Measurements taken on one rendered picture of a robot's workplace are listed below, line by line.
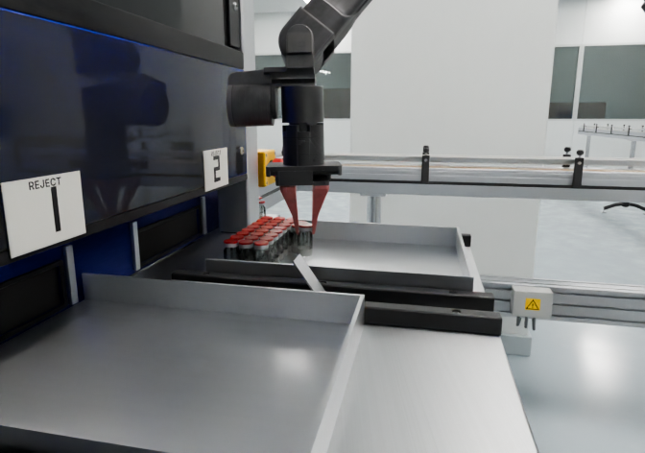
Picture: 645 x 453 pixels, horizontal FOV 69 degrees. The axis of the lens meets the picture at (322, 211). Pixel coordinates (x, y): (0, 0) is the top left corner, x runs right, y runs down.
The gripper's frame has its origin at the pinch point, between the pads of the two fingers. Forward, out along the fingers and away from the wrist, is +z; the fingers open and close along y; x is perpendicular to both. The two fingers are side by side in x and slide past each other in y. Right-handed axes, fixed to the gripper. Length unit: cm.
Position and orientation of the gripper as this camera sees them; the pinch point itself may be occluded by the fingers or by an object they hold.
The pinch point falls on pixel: (305, 227)
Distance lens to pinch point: 67.1
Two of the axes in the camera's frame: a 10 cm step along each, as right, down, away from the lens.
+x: 0.5, 2.0, -9.8
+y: -10.0, 0.3, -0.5
